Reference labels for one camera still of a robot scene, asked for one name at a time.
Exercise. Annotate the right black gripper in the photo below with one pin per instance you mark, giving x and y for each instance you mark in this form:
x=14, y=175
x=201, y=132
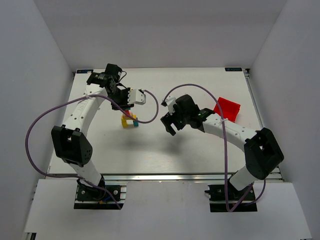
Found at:
x=172, y=120

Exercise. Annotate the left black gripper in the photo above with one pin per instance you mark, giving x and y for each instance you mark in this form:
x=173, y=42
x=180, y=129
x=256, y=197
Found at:
x=120, y=104

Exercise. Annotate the teal rectangular block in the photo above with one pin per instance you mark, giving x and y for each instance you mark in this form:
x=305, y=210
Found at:
x=135, y=123

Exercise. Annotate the natural wood block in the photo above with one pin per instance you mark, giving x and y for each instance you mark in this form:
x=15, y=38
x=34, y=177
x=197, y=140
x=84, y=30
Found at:
x=127, y=117

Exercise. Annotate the yellow arch block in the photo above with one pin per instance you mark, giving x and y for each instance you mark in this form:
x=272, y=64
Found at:
x=127, y=123

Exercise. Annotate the red plastic bin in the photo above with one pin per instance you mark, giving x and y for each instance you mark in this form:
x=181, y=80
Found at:
x=229, y=109

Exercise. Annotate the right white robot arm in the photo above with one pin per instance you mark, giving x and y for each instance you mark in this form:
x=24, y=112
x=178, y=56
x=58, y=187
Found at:
x=261, y=150

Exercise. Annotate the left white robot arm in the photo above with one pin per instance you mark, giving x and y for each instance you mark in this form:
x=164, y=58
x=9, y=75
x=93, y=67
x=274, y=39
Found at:
x=70, y=139

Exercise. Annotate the left blue corner sticker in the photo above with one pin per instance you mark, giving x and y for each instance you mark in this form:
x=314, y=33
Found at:
x=84, y=71

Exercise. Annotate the blue corner sticker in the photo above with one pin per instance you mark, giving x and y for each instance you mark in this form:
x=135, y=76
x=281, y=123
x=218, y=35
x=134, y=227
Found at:
x=84, y=71
x=233, y=69

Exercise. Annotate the right blue corner sticker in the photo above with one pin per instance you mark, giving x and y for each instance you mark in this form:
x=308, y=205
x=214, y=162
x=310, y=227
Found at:
x=233, y=69

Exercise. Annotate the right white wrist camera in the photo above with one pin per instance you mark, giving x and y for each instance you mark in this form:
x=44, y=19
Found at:
x=169, y=102

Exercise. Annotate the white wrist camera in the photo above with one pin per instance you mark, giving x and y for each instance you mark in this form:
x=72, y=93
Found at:
x=136, y=96
x=169, y=102

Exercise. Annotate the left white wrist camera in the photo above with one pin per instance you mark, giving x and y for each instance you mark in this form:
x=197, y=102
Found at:
x=136, y=96

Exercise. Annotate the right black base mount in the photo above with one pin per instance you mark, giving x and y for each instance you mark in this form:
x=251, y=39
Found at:
x=217, y=201

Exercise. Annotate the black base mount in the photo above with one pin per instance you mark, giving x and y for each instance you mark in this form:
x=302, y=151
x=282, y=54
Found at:
x=91, y=198
x=217, y=201

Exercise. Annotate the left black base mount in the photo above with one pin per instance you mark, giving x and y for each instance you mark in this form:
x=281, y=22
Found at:
x=91, y=198

